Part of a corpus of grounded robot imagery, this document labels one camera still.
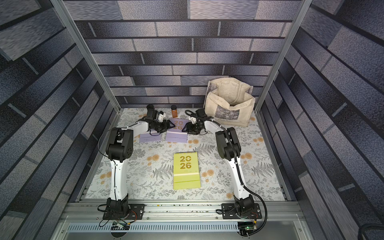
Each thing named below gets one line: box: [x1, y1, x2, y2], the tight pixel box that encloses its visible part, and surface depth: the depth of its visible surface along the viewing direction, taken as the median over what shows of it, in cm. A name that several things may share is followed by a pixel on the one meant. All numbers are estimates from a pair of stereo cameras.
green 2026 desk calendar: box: [173, 151, 201, 190], surface depth 86 cm
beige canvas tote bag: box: [203, 77, 256, 127], surface depth 102 cm
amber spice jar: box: [171, 104, 178, 118], surface depth 112 cm
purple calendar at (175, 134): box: [165, 118, 189, 143], surface depth 105 cm
